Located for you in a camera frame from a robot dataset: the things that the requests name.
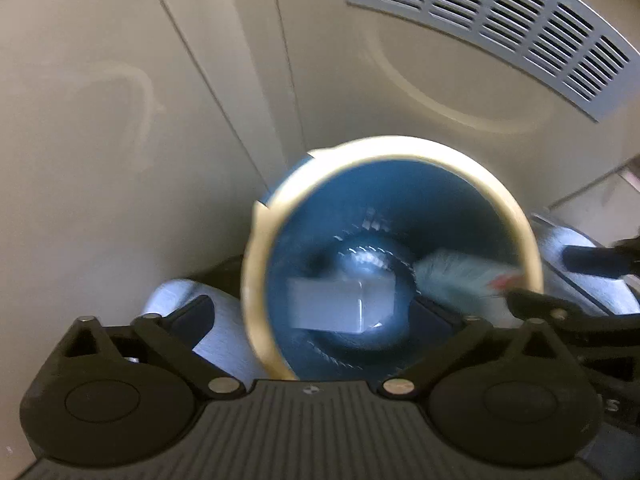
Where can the grey vent grille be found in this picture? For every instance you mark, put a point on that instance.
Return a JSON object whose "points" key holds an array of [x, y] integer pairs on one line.
{"points": [[500, 15]]}

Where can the blue wastebasket with beige rim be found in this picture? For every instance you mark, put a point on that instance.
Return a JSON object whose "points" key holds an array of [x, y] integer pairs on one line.
{"points": [[325, 200]]}

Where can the white paper piece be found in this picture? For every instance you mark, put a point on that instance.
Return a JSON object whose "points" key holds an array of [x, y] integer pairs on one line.
{"points": [[325, 305]]}

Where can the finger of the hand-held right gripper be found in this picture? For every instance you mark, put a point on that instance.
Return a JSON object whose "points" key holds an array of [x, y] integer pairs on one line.
{"points": [[590, 258], [540, 305]]}

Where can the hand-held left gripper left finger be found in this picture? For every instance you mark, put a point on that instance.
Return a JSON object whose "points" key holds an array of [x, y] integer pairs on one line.
{"points": [[192, 317]]}

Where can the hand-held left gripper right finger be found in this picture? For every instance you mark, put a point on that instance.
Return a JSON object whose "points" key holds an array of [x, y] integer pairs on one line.
{"points": [[435, 324]]}

